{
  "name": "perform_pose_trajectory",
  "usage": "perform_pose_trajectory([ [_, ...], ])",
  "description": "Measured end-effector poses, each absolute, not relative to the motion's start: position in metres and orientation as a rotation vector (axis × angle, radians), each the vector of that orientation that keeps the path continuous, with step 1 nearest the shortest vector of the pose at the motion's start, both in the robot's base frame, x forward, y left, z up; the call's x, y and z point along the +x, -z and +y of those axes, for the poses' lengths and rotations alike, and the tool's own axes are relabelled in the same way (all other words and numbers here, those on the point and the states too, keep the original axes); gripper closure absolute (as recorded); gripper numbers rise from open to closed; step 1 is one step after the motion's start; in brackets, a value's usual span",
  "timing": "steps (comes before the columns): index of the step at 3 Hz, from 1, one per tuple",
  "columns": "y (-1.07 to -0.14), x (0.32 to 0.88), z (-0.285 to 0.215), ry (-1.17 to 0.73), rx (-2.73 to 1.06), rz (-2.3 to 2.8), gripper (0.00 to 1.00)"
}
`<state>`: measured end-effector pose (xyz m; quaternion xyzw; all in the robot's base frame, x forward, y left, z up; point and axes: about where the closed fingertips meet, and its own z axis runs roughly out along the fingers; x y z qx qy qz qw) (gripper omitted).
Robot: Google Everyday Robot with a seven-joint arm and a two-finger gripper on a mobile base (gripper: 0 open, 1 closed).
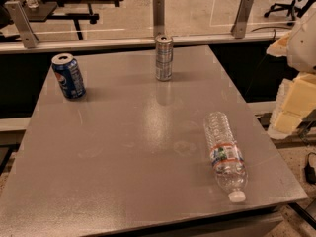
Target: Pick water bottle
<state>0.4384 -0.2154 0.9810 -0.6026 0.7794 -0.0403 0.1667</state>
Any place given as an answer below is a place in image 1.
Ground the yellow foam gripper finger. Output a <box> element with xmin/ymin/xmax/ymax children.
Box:
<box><xmin>267</xmin><ymin>33</ymin><xmax>290</xmax><ymax>57</ymax></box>
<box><xmin>268</xmin><ymin>72</ymin><xmax>316</xmax><ymax>139</ymax></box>

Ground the clear plastic water bottle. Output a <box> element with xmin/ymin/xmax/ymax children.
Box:
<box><xmin>203</xmin><ymin>112</ymin><xmax>248</xmax><ymax>203</ymax></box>

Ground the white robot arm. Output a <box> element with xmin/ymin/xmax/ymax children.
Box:
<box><xmin>267</xmin><ymin>6</ymin><xmax>316</xmax><ymax>139</ymax></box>

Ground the black office chair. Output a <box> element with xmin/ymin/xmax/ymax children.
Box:
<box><xmin>263</xmin><ymin>0</ymin><xmax>316</xmax><ymax>22</ymax></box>

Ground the tall silver drink can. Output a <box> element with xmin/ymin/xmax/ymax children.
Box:
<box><xmin>155</xmin><ymin>35</ymin><xmax>173</xmax><ymax>81</ymax></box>

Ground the blue Pepsi can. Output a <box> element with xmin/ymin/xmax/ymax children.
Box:
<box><xmin>51</xmin><ymin>53</ymin><xmax>86</xmax><ymax>100</ymax></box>

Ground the clear acrylic barrier panel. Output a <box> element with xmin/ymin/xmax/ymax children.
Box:
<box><xmin>0</xmin><ymin>0</ymin><xmax>297</xmax><ymax>46</ymax></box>

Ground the dark background table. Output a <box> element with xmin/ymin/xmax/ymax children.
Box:
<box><xmin>23</xmin><ymin>0</ymin><xmax>100</xmax><ymax>40</ymax></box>

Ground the right metal barrier bracket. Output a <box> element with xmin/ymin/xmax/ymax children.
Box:
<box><xmin>231</xmin><ymin>0</ymin><xmax>254</xmax><ymax>39</ymax></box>

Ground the metal barrier bracket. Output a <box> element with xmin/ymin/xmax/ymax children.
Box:
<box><xmin>231</xmin><ymin>0</ymin><xmax>254</xmax><ymax>39</ymax></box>
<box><xmin>152</xmin><ymin>0</ymin><xmax>165</xmax><ymax>37</ymax></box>
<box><xmin>5</xmin><ymin>1</ymin><xmax>39</xmax><ymax>48</ymax></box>

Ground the middle metal barrier bracket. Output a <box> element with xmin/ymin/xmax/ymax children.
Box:
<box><xmin>152</xmin><ymin>0</ymin><xmax>165</xmax><ymax>37</ymax></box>

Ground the left metal barrier bracket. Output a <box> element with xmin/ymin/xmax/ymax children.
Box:
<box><xmin>5</xmin><ymin>1</ymin><xmax>39</xmax><ymax>48</ymax></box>

